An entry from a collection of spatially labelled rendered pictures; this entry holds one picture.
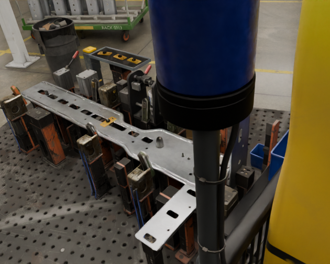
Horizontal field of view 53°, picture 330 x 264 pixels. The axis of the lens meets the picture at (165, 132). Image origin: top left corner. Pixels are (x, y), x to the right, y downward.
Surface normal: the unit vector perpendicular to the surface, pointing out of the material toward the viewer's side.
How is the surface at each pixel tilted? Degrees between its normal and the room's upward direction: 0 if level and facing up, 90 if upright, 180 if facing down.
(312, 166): 89
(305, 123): 90
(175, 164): 0
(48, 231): 0
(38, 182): 0
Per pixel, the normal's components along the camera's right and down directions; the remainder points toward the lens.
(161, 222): -0.09, -0.80
